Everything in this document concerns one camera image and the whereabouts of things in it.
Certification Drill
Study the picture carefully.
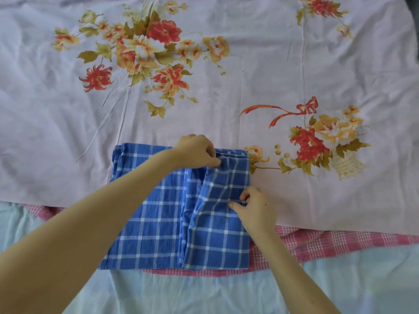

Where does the person's left hand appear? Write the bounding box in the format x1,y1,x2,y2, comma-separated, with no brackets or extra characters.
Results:
170,134,223,171

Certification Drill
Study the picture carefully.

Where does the person's right hand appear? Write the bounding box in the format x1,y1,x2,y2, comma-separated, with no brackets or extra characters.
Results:
227,186,280,238

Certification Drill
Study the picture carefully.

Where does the blue checked cloth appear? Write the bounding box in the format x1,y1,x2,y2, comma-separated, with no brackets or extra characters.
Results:
100,142,254,271

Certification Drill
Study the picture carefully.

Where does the pink gingham sheet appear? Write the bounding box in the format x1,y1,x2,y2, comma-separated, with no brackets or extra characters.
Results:
20,203,419,278

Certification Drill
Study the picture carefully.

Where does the person's left forearm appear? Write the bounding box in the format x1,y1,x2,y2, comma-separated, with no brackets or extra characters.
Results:
0,148,187,314

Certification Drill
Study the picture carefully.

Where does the person's right forearm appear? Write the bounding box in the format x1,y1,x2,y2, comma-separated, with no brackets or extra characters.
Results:
249,225,341,314

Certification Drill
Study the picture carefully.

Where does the white bed sheet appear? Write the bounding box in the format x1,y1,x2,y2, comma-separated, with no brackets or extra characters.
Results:
0,201,419,314

